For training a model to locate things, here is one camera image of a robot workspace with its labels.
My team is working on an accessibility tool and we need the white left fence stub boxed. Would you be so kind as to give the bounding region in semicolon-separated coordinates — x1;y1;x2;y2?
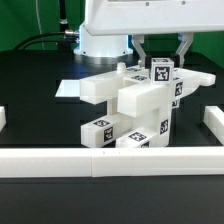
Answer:
0;106;6;132

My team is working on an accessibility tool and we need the white chair back frame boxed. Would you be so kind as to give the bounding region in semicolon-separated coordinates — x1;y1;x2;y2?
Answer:
80;66;216;118

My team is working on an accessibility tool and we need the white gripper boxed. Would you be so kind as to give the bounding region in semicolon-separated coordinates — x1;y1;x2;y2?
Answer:
85;0;224;69

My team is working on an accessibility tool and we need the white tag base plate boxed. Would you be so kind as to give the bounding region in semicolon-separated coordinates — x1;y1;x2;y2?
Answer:
55;80;80;97

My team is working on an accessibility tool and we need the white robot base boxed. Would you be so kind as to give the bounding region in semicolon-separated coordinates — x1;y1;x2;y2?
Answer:
74;23;133;64

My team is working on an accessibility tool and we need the black cable bundle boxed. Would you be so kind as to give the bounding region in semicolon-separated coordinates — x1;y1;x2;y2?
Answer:
13;29;81;52

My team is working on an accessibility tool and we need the white tagged cube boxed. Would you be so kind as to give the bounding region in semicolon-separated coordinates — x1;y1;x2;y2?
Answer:
149;58;174;84
172;100;180;109

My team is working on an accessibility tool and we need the white front fence wall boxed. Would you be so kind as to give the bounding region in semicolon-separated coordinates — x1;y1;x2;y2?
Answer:
0;147;224;178

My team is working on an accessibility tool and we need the white chair seat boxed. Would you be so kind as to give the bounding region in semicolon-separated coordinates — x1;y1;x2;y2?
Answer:
106;96;174;149

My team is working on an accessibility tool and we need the white fence wall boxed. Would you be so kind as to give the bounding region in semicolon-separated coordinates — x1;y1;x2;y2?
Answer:
0;147;224;178
204;106;224;146

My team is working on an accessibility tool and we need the white right fence wall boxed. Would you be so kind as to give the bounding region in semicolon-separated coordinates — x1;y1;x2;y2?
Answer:
204;106;224;146

